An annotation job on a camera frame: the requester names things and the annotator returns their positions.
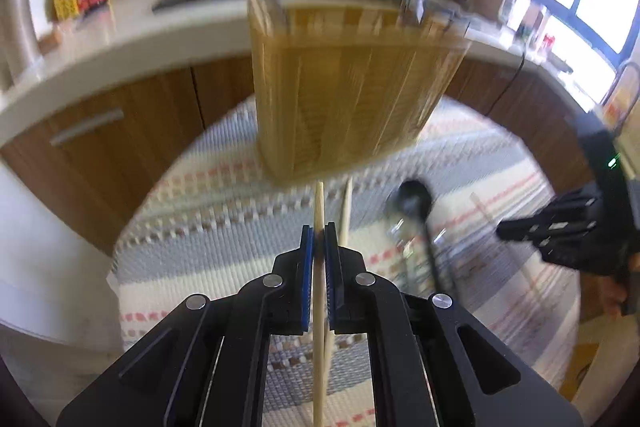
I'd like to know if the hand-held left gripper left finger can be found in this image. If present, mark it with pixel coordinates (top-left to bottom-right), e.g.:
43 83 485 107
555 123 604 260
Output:
57 226 317 427

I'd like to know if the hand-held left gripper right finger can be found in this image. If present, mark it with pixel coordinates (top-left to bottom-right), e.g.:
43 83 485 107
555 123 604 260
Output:
324 222 584 427

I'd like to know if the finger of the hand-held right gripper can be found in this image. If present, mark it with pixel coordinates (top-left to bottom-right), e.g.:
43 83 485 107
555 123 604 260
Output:
496 187 602 234
499 222 617 276

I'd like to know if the yellow plastic utensil basket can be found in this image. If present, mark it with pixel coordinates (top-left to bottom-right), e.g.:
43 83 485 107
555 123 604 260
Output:
248 0 473 182

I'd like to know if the person's right hand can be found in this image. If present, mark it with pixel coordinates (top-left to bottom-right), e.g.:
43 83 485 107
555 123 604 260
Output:
597 276 623 319

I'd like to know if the clear smoky plastic spoon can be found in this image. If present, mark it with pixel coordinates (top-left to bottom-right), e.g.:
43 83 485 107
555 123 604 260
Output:
389 217 418 293

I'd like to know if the striped woven table mat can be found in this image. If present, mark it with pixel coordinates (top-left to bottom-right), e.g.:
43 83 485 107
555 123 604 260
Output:
107 94 583 427

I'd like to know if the black plastic spoon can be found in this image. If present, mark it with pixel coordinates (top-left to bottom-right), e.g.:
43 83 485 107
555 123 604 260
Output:
384 179 451 298

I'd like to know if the kitchen counter with wooden cabinets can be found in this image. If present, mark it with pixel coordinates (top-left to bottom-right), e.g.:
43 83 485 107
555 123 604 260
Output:
0 0 640 258

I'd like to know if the silver thermos flask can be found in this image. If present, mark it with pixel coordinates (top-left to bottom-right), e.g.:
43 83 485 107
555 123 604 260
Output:
0 0 42 78

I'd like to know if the black power cable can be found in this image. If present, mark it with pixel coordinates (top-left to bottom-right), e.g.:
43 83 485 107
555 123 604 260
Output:
486 41 527 118

